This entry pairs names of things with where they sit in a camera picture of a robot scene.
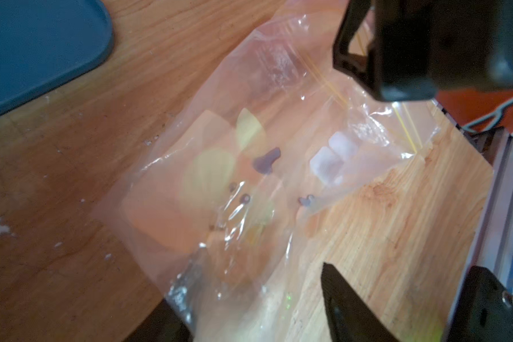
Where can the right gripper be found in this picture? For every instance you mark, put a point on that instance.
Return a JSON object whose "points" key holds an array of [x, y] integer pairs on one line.
{"points": [[453, 38]]}

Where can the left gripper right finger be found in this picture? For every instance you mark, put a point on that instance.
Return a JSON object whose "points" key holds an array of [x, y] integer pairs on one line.
{"points": [[348, 317]]}

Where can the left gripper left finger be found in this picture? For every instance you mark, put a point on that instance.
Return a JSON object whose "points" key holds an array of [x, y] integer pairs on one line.
{"points": [[162, 324]]}

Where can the blue plastic tray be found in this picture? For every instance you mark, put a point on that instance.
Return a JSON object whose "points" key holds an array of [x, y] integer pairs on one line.
{"points": [[45, 44]]}

